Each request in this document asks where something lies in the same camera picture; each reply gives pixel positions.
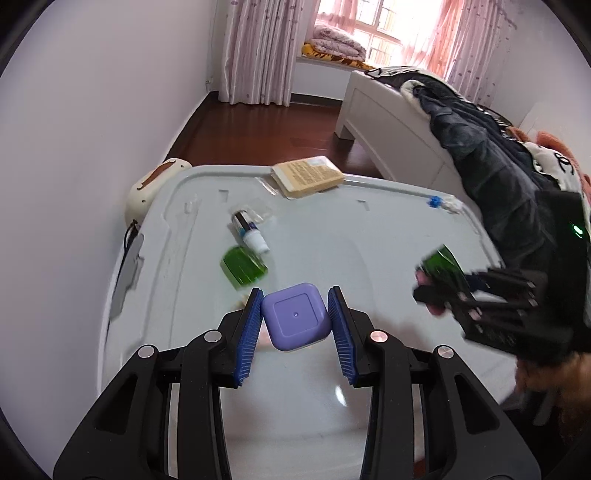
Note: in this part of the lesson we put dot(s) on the green bottle cap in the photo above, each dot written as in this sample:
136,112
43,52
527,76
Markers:
242,267

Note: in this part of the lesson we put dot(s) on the blue small clip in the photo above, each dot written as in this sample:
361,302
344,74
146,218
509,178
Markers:
435,201

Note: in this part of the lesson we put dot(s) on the clear plastic cup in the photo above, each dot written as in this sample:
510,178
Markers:
258,210

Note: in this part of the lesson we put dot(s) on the cream brown round object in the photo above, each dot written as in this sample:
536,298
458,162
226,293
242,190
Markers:
144,191

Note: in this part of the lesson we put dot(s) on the pink curtain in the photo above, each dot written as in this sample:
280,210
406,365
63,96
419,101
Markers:
258,44
471,44

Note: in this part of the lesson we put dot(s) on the white bed frame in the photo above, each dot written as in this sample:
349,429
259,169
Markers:
397,138

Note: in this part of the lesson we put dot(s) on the folded pink blanket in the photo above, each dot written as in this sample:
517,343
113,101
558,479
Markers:
333,44

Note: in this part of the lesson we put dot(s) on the purple small case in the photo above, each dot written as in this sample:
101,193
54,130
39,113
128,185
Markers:
296,317

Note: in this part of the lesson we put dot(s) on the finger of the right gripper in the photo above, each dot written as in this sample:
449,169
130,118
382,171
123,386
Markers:
466,307
494,279

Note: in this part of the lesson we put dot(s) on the dark green dropper bottle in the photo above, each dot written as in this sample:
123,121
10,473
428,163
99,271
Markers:
443,273

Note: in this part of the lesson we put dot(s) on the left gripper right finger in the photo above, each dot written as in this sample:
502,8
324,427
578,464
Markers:
467,434

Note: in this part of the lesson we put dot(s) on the pink curtain right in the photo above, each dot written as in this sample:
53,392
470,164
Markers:
471,44

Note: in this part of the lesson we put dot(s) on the person's right hand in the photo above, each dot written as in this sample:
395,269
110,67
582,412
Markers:
565,387

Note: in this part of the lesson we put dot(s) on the pink curtain left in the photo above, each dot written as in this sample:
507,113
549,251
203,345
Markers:
258,44

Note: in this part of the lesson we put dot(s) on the small white dark spray bottle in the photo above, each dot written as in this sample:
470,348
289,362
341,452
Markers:
249,232

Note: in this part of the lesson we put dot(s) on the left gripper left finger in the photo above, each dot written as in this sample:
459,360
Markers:
124,435

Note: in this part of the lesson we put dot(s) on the dark blue quilt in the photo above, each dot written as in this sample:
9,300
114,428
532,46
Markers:
496,172

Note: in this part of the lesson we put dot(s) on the white patterned pillow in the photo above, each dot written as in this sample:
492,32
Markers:
553,159

